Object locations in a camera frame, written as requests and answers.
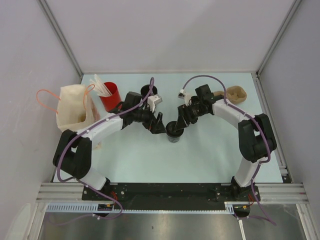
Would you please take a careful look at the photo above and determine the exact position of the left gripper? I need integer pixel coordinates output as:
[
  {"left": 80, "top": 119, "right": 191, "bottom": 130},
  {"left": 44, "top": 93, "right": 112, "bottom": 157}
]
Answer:
[{"left": 132, "top": 102, "right": 166, "bottom": 134}]

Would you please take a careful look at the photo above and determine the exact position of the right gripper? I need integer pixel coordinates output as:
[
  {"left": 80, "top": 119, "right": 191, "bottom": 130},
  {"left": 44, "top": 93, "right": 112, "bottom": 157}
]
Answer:
[{"left": 174, "top": 102, "right": 209, "bottom": 131}]

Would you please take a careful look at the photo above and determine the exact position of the black cup lid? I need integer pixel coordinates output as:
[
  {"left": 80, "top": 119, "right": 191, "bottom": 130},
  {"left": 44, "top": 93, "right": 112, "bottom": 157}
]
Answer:
[{"left": 165, "top": 121, "right": 184, "bottom": 138}]

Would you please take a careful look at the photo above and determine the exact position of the black ribbed cup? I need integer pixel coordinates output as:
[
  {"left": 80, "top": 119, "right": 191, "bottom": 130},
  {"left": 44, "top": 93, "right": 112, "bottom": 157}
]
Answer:
[{"left": 140, "top": 85, "right": 158, "bottom": 98}]

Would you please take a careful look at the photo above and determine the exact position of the translucent bag with orange handles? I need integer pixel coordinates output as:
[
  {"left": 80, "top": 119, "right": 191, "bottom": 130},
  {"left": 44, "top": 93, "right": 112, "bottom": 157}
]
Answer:
[{"left": 36, "top": 83, "right": 103, "bottom": 151}]

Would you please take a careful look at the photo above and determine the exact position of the translucent dark single cup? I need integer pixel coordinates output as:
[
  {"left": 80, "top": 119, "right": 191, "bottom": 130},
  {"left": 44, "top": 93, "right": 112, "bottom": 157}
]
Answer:
[{"left": 166, "top": 132, "right": 183, "bottom": 143}]

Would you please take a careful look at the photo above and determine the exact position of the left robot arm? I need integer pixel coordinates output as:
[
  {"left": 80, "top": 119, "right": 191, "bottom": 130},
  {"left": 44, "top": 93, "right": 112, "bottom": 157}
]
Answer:
[{"left": 53, "top": 91, "right": 166, "bottom": 200}]

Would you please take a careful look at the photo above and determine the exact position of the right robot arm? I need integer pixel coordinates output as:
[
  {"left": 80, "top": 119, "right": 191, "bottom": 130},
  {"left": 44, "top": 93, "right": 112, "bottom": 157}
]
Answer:
[{"left": 173, "top": 84, "right": 277, "bottom": 201}]

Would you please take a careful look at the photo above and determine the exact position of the red cylindrical straw holder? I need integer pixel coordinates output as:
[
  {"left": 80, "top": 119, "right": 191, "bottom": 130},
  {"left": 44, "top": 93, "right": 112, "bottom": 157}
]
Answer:
[{"left": 99, "top": 82, "right": 122, "bottom": 112}]

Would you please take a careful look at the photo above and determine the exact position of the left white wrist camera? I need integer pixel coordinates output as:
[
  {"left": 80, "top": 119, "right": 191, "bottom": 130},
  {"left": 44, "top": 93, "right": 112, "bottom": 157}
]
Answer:
[{"left": 147, "top": 94, "right": 163, "bottom": 113}]

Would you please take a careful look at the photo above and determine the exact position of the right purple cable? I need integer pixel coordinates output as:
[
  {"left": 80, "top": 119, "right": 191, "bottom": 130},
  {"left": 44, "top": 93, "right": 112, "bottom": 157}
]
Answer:
[{"left": 180, "top": 75, "right": 277, "bottom": 226}]

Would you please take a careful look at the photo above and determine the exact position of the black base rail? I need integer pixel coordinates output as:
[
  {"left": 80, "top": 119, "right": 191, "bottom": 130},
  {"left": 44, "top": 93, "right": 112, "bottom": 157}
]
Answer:
[{"left": 81, "top": 183, "right": 260, "bottom": 212}]

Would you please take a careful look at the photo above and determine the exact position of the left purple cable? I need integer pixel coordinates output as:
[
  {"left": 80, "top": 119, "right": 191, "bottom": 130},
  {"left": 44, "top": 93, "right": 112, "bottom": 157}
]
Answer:
[{"left": 56, "top": 76, "right": 156, "bottom": 183}]

